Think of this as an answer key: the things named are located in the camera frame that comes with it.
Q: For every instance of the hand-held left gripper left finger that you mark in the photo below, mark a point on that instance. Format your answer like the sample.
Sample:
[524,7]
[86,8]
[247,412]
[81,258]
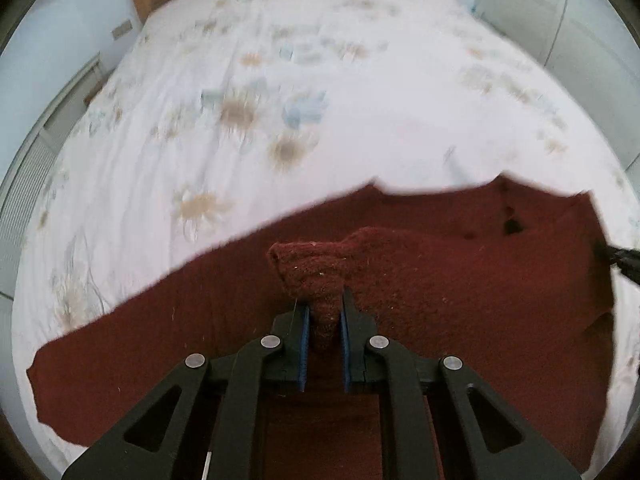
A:
[301,355]

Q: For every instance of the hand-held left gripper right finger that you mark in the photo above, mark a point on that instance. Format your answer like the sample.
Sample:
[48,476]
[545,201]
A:
[345,355]

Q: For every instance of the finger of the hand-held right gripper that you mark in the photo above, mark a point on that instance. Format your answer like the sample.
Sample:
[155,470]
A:
[625,260]

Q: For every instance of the dark red knit sweater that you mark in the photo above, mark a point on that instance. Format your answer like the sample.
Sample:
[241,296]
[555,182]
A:
[450,285]

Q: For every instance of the white floral bed sheet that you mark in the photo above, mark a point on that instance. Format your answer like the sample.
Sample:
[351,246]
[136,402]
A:
[350,110]

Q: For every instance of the white wardrobe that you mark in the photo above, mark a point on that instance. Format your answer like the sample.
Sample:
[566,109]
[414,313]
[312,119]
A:
[575,20]

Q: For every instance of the grey wall socket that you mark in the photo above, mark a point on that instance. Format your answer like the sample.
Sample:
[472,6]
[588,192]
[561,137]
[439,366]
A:
[122,29]

